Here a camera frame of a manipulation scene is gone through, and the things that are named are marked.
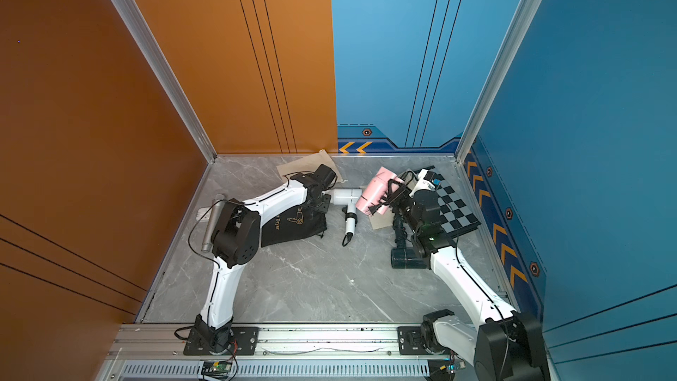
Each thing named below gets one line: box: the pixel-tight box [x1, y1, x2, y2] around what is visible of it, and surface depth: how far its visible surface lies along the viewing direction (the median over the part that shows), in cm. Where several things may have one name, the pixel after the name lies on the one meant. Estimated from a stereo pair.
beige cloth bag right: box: [368, 206, 395, 231], surface depth 100 cm
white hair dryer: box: [330, 187, 363, 247], surface depth 100 cm
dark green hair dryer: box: [390, 213, 427, 269], surface depth 92 cm
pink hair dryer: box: [356, 165, 402, 217], surface depth 81 cm
